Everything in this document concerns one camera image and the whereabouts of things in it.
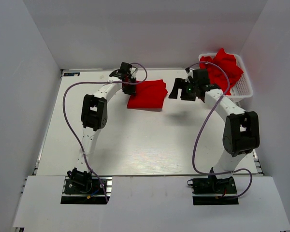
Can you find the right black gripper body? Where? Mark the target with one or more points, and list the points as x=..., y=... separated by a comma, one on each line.
x=188, y=87

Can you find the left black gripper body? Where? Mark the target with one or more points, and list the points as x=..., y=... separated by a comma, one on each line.
x=130, y=89

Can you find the red t shirt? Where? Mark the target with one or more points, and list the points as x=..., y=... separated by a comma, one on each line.
x=149, y=95

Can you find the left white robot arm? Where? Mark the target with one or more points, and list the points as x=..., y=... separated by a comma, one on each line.
x=94, y=113

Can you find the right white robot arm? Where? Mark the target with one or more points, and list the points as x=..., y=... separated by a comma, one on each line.
x=241, y=131

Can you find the white plastic basket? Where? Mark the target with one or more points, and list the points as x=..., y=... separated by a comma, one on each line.
x=242, y=88

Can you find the blue label sticker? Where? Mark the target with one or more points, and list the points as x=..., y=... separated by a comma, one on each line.
x=70, y=74

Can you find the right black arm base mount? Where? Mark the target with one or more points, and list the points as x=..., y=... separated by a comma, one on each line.
x=212, y=190

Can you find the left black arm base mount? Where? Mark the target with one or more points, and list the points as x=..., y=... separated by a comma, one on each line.
x=84, y=188

